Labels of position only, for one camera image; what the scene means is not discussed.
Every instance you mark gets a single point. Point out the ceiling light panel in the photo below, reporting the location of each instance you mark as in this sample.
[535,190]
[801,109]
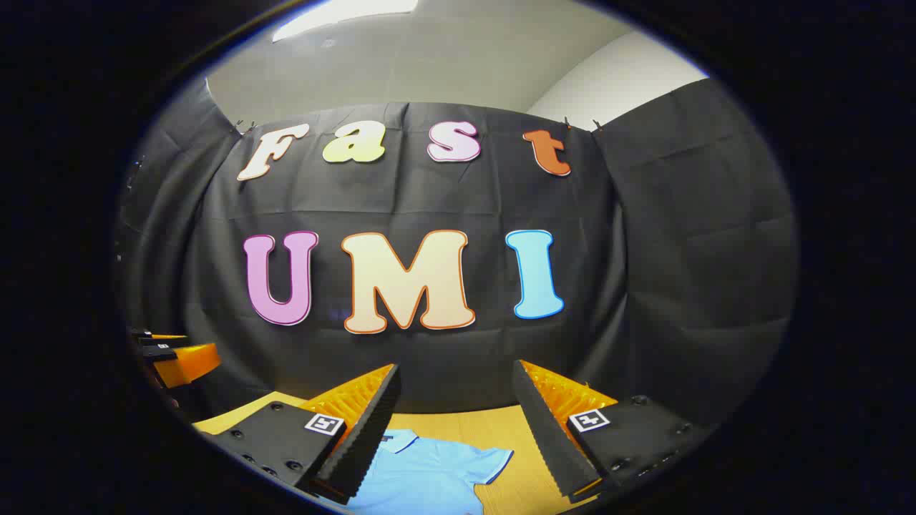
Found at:
[343,14]

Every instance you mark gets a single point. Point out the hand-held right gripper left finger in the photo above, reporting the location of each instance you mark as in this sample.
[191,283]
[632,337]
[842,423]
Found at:
[368,436]

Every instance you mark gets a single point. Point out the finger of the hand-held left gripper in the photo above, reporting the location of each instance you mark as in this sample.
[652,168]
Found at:
[154,337]
[189,363]

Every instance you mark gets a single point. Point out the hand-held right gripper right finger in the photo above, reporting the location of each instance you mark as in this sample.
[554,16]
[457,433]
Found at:
[547,429]

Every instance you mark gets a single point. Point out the black backdrop cloth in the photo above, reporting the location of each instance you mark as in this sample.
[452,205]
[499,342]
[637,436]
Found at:
[429,200]

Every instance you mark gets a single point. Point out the light blue T-shirt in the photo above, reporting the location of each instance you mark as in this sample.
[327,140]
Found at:
[422,472]

